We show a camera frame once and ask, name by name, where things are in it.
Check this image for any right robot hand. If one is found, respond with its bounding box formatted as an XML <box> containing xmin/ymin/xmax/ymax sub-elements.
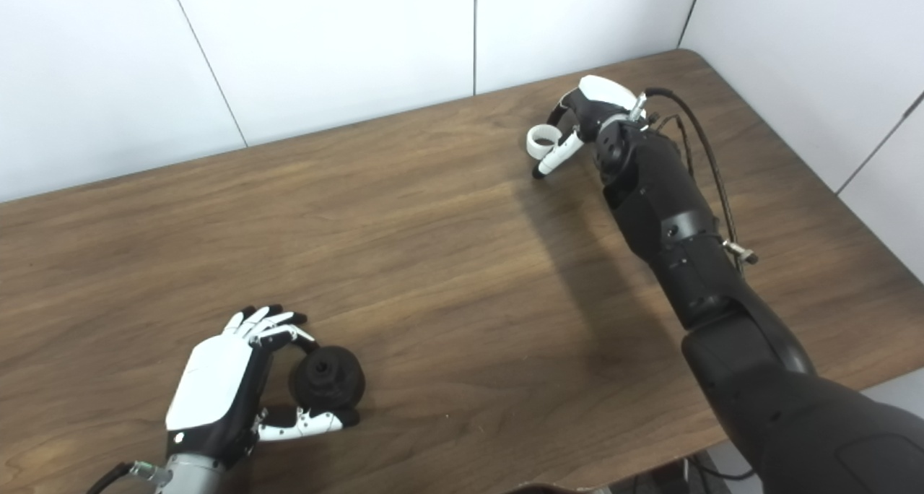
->
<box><xmin>532</xmin><ymin>75</ymin><xmax>645</xmax><ymax>179</ymax></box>

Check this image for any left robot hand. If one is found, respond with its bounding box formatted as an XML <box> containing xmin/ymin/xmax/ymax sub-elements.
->
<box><xmin>165</xmin><ymin>305</ymin><xmax>360</xmax><ymax>469</ymax></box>

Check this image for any white ring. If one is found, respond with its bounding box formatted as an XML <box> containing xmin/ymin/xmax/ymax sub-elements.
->
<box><xmin>526</xmin><ymin>123</ymin><xmax>562</xmax><ymax>161</ymax></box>

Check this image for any round black part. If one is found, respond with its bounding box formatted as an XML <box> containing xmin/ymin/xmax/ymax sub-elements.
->
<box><xmin>289</xmin><ymin>345</ymin><xmax>366</xmax><ymax>410</ymax></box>

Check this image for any thin wire on right arm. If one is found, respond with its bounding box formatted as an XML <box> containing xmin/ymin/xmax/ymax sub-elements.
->
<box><xmin>648</xmin><ymin>113</ymin><xmax>695</xmax><ymax>181</ymax></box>

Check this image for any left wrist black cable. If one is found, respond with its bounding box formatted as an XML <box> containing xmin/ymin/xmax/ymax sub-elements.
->
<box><xmin>87</xmin><ymin>461</ymin><xmax>171</xmax><ymax>494</ymax></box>

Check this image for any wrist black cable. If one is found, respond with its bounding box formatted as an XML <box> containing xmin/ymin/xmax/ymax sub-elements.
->
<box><xmin>634</xmin><ymin>87</ymin><xmax>759</xmax><ymax>274</ymax></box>
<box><xmin>87</xmin><ymin>461</ymin><xmax>171</xmax><ymax>494</ymax></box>

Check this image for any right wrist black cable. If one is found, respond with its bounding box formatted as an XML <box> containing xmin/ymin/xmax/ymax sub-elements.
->
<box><xmin>634</xmin><ymin>87</ymin><xmax>759</xmax><ymax>274</ymax></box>

